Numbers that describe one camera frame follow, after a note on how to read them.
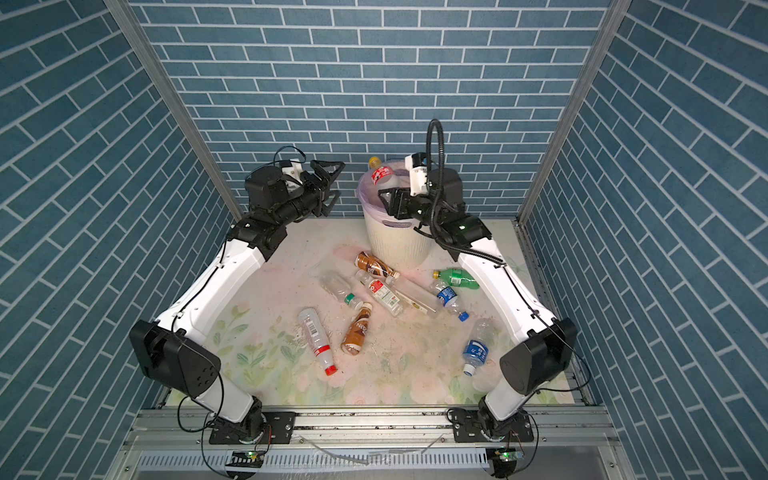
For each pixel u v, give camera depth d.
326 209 0.72
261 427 0.71
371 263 1.02
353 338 0.84
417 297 0.94
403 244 0.94
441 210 0.54
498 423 0.63
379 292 0.93
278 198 0.58
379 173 0.72
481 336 0.89
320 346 0.84
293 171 0.68
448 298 0.93
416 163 0.62
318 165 0.63
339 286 1.01
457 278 0.97
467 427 0.74
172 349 0.41
